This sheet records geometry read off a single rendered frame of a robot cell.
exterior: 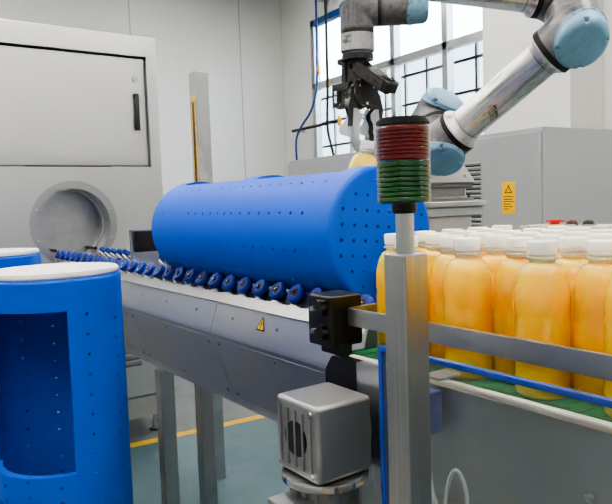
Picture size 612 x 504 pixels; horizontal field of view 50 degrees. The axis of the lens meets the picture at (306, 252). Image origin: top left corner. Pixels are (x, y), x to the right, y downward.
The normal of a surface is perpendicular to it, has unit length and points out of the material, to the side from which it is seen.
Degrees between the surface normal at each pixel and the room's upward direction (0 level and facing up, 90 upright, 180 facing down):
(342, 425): 90
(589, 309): 90
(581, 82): 90
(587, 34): 128
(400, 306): 90
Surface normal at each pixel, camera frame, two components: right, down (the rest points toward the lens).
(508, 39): -0.85, 0.07
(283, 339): -0.77, -0.26
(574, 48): 0.03, 0.67
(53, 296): 0.36, 0.06
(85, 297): 0.69, 0.04
